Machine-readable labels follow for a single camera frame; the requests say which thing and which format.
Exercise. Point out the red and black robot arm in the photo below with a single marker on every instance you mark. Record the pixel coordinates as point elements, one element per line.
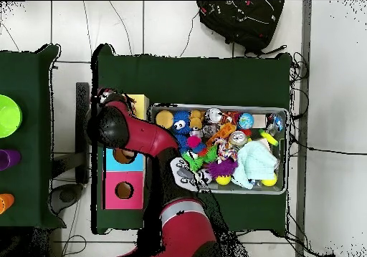
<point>149,136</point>

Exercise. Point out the wooden box with three holes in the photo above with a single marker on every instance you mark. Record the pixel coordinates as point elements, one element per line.
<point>137,176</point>

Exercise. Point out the silver mesh bin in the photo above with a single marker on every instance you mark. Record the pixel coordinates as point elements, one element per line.
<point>243,190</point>

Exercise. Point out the dark green cloth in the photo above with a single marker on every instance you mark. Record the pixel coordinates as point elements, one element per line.
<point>200,79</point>
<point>28,76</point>

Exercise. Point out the blue spiky ball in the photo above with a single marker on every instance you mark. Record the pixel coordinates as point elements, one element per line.
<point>182,141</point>

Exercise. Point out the green plastic bowl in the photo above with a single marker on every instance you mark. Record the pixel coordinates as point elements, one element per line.
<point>8,116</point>

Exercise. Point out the orange plush toy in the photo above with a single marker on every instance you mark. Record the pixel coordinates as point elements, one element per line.
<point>197,118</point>

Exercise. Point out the pink spiky ball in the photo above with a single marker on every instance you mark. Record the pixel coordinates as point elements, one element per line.
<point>193,142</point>

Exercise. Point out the silver drink can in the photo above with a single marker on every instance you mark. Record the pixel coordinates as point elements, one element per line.
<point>213,116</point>
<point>237,138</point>

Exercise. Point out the purple plastic cup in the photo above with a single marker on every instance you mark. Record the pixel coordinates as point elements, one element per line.
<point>10,158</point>

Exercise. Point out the orange plastic crate toy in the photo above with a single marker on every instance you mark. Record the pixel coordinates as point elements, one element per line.
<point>222,134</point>

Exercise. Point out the purple spiky ball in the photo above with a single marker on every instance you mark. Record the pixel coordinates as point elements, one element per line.
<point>222,168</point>

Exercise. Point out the blue globe ball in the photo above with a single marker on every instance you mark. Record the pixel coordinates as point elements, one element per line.
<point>246,121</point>

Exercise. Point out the orange plastic cup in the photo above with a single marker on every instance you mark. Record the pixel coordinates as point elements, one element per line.
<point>5,202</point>

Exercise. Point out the black backpack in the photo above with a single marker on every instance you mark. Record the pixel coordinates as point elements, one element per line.
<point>243,19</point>

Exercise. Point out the mint green cloth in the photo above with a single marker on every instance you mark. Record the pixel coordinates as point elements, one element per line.
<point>255,159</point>

